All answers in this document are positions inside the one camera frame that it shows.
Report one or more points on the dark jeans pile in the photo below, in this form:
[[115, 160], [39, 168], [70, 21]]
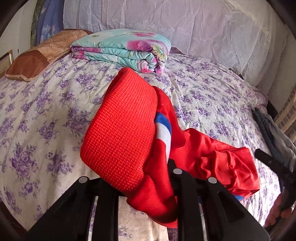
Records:
[[267, 135]]

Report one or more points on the folded teal floral quilt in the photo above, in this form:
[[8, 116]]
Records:
[[143, 51]]

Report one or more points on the white lace cover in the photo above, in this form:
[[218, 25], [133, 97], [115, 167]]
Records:
[[245, 36]]

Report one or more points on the red pants with striped band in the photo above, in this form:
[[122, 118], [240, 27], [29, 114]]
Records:
[[134, 134]]

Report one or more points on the beige checked curtain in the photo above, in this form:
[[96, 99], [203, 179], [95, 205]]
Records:
[[286, 117]]

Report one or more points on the person's right hand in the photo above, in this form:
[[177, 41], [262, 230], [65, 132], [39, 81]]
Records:
[[275, 212]]

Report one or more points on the brown orange pillow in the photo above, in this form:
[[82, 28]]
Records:
[[35, 61]]

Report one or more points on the grey garment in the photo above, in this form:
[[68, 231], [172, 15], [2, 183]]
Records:
[[282, 143]]

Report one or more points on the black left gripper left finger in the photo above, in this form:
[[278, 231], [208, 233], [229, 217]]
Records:
[[89, 208]]

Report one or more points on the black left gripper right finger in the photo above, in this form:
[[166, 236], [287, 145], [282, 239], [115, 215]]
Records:
[[208, 211]]

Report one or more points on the blue patterned cloth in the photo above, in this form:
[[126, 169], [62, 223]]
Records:
[[50, 21]]

